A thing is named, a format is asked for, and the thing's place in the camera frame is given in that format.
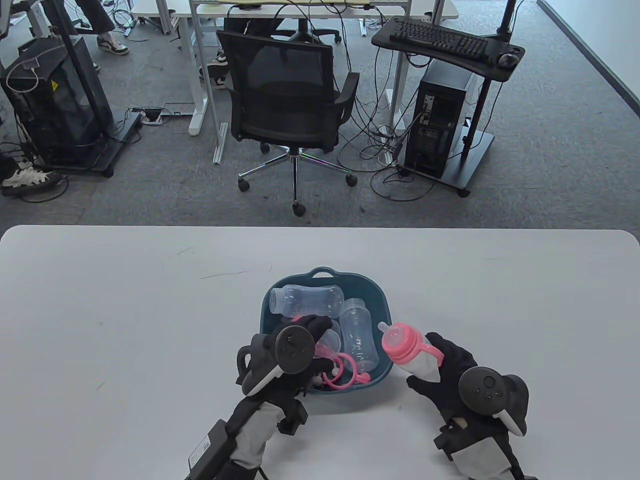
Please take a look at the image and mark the white office desk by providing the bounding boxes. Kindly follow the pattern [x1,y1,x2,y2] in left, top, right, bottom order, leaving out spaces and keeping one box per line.
[131,0,459,165]

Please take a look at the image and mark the black chair base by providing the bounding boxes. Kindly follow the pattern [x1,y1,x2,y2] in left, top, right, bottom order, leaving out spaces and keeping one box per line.
[272,17,342,45]

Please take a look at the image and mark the clear pink baby bottle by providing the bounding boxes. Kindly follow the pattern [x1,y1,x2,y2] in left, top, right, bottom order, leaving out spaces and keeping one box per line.
[340,297,379,373]
[378,322,445,377]
[269,284,345,317]

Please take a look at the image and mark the black computer tower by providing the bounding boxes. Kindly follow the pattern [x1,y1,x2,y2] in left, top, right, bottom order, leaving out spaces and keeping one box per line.
[404,60,476,180]

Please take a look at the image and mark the bundle of black cables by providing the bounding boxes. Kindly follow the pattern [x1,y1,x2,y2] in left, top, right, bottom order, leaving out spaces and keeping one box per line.
[0,140,69,205]
[337,75,437,202]

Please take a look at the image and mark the pink bottle handle ring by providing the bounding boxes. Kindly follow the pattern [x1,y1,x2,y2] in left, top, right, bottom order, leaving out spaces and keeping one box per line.
[322,352,372,391]

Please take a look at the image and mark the black glass equipment case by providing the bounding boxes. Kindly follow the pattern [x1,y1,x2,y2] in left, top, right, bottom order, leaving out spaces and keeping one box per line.
[0,34,113,166]

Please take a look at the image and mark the black rolling cart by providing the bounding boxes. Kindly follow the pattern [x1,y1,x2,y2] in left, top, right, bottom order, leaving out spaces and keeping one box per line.
[30,0,143,178]

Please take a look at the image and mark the black mesh office chair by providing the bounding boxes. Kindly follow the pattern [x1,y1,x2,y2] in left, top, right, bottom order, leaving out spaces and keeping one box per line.
[216,29,361,217]

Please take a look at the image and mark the black tracking controller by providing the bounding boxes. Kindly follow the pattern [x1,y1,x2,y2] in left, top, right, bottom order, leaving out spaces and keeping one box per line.
[458,366,530,437]
[236,325,317,398]

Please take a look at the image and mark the black rolling keyboard stand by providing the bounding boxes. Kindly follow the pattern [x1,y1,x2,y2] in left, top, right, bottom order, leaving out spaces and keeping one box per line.
[371,0,526,197]

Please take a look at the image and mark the black keyboard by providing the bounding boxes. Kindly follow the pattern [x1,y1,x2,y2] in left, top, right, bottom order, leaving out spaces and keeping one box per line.
[389,19,490,63]

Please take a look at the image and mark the teal plastic basin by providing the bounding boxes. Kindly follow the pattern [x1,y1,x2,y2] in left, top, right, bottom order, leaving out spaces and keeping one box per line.
[261,266,397,398]

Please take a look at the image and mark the person's left hand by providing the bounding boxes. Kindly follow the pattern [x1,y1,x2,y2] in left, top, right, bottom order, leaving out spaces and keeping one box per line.
[260,314,335,401]

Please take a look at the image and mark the person's right hand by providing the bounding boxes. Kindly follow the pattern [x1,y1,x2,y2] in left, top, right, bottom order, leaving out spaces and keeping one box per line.
[406,332,478,426]

